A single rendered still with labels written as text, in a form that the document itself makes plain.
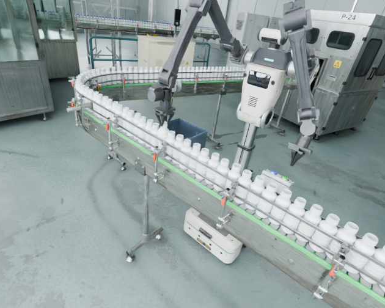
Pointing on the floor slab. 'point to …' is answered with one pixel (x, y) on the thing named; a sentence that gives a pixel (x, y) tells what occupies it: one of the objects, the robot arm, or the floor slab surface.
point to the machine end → (346, 68)
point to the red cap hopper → (90, 30)
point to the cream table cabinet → (161, 52)
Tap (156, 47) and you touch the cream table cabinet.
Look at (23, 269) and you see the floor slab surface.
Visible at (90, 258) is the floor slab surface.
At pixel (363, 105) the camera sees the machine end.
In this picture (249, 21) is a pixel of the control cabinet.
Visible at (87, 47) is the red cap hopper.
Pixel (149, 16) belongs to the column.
